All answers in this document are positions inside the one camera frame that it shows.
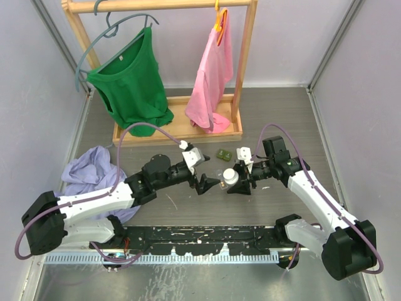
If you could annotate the green pill box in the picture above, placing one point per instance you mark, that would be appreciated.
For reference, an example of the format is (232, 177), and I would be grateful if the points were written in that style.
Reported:
(224, 155)

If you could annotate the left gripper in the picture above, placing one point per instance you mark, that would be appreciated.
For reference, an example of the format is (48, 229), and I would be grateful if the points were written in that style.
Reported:
(203, 184)

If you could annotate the white pill bottle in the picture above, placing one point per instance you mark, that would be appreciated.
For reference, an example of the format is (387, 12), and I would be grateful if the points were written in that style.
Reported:
(230, 177)

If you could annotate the wooden clothes rack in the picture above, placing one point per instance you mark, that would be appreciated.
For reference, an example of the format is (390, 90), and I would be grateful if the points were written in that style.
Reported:
(180, 127)

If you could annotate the grey-blue plastic hanger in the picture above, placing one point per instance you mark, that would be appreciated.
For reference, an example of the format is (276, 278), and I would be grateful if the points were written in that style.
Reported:
(111, 31)

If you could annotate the lavender cloth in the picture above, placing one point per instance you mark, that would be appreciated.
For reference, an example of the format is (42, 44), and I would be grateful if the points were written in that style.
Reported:
(96, 188)

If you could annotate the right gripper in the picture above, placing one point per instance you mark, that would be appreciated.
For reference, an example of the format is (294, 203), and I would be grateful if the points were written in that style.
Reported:
(242, 187)

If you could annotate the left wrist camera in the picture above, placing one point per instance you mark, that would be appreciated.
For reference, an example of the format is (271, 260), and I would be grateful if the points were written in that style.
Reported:
(191, 155)

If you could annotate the green t-shirt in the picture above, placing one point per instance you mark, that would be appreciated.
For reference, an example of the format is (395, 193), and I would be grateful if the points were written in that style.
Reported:
(131, 87)

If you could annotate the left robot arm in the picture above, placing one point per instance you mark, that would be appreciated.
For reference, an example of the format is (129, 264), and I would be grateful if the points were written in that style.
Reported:
(53, 221)

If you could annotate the pink t-shirt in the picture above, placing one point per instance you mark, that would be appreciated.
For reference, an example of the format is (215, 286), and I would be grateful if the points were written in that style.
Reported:
(214, 72)

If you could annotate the clear pill box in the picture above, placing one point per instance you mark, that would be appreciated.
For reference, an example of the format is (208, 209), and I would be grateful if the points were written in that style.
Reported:
(222, 183)

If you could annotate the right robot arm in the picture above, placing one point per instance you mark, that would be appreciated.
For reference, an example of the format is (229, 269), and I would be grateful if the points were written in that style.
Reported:
(345, 245)

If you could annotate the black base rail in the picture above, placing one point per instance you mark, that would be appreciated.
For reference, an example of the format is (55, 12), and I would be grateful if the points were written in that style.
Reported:
(240, 242)

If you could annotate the orange-yellow plastic hanger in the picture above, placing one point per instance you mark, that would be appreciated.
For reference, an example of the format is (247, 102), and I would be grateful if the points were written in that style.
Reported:
(220, 24)

